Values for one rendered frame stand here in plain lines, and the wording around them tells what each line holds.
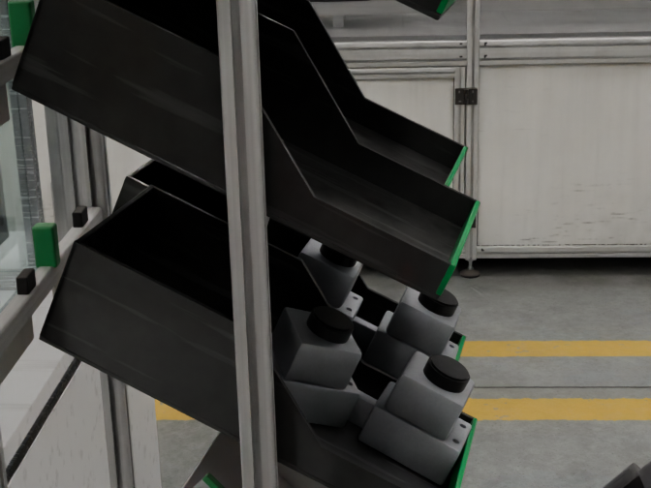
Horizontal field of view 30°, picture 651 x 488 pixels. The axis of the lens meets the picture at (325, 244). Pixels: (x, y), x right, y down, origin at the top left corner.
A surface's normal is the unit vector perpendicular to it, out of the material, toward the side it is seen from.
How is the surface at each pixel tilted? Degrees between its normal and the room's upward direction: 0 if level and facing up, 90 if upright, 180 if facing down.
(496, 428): 0
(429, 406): 88
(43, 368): 0
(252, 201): 90
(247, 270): 90
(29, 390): 0
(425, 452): 88
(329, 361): 103
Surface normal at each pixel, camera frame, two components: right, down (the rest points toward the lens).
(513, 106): -0.05, 0.32
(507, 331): -0.03, -0.95
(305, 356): 0.29, 0.51
